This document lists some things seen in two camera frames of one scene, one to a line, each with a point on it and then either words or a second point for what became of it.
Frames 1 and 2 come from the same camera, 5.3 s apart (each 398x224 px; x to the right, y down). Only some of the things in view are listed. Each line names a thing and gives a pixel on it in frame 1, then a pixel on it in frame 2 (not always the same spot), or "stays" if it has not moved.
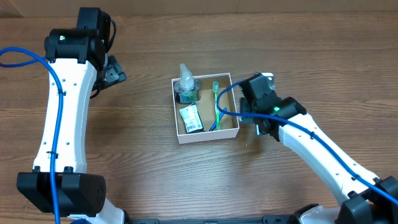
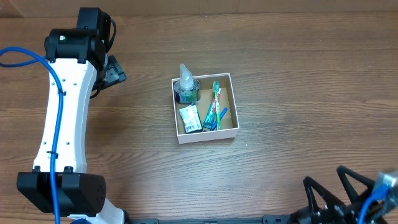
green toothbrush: [216, 88] stays
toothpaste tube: [257, 129] → [211, 116]
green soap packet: [191, 119] stays
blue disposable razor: [214, 125] stays
